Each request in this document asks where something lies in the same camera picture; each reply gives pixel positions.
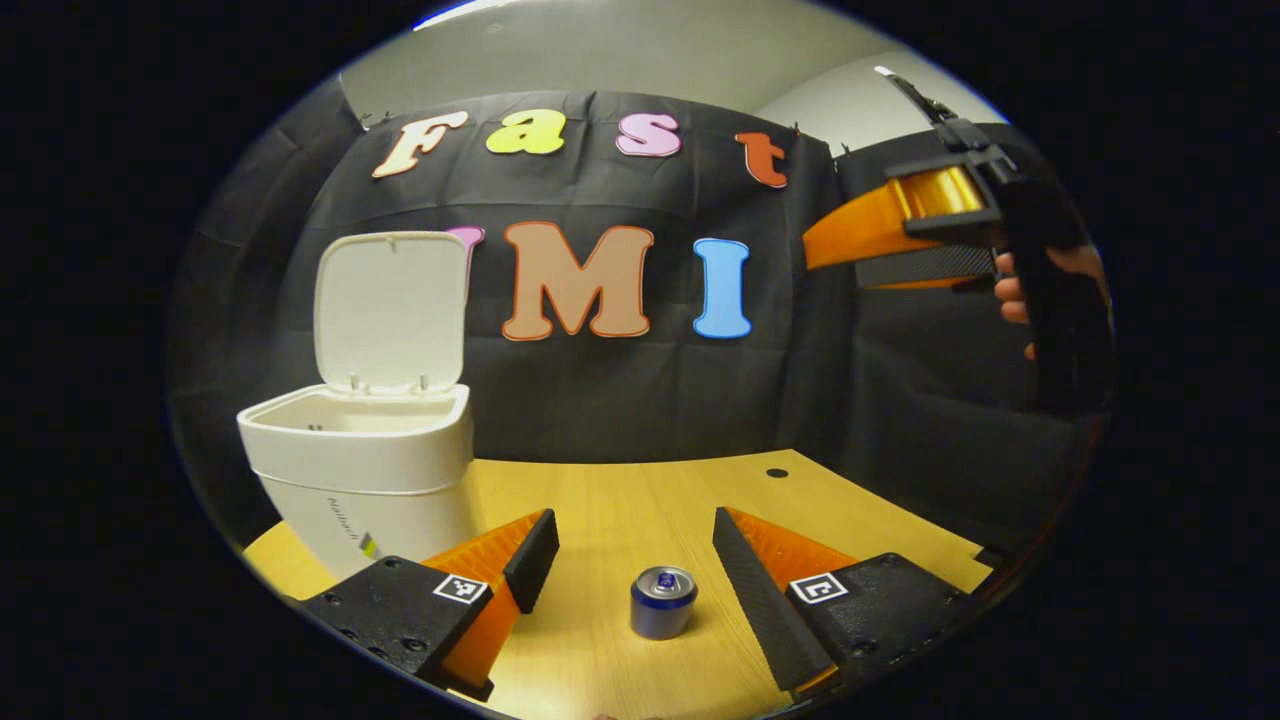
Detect wooden desktop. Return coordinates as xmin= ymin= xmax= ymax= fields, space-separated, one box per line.
xmin=242 ymin=448 xmax=993 ymax=720

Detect ceiling light panel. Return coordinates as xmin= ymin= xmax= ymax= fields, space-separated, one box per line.
xmin=415 ymin=0 xmax=521 ymax=31

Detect silver blue pop can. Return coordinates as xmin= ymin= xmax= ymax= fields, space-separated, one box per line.
xmin=630 ymin=566 xmax=699 ymax=641

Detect black backdrop cloth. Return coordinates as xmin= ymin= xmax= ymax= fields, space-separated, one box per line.
xmin=165 ymin=75 xmax=1111 ymax=551

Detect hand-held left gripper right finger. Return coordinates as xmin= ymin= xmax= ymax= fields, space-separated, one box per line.
xmin=712 ymin=506 xmax=976 ymax=701

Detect white desktop garbage bin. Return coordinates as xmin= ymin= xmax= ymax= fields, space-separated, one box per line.
xmin=237 ymin=231 xmax=476 ymax=581

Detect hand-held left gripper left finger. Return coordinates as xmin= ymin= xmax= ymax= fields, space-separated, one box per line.
xmin=300 ymin=508 xmax=561 ymax=703

